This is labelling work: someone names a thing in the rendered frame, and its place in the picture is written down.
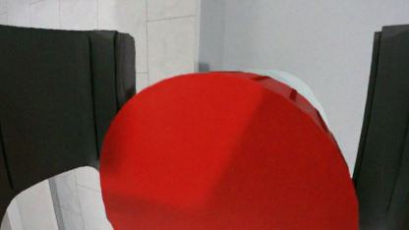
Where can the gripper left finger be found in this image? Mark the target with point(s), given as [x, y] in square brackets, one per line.
[60, 89]

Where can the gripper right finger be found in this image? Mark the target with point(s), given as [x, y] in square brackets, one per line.
[381, 170]

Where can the light grey tray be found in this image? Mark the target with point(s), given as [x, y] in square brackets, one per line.
[327, 44]

